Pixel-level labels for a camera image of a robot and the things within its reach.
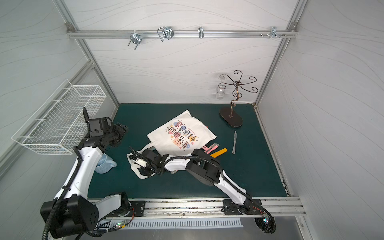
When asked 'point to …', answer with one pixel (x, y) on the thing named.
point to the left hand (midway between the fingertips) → (125, 130)
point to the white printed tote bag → (180, 136)
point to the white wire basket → (57, 126)
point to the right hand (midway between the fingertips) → (141, 165)
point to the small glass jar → (220, 93)
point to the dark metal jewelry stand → (225, 114)
